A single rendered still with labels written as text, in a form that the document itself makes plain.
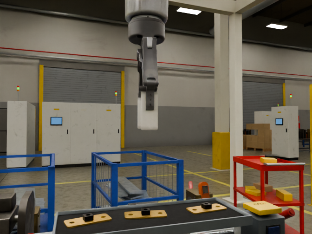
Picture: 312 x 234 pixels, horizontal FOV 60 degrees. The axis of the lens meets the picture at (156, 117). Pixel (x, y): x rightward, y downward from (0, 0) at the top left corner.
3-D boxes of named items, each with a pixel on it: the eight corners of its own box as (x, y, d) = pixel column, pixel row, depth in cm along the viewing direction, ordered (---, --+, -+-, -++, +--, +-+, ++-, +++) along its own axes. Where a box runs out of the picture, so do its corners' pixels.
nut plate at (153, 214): (164, 211, 57) (164, 205, 57) (167, 217, 53) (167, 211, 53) (124, 213, 56) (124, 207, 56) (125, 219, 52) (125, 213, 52)
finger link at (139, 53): (156, 53, 55) (156, 48, 54) (160, 93, 48) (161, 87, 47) (137, 53, 55) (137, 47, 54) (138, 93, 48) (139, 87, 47)
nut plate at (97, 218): (105, 214, 55) (105, 208, 55) (112, 220, 52) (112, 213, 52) (62, 222, 51) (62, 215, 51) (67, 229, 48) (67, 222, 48)
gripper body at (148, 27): (167, 15, 52) (167, 63, 51) (161, 30, 60) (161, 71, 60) (128, 13, 51) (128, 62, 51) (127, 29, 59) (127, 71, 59)
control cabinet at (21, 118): (18, 160, 991) (19, 94, 997) (35, 159, 1008) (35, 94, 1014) (5, 171, 763) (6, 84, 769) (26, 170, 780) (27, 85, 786)
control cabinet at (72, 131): (41, 169, 796) (42, 86, 803) (41, 166, 846) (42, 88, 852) (120, 164, 888) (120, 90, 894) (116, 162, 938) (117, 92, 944)
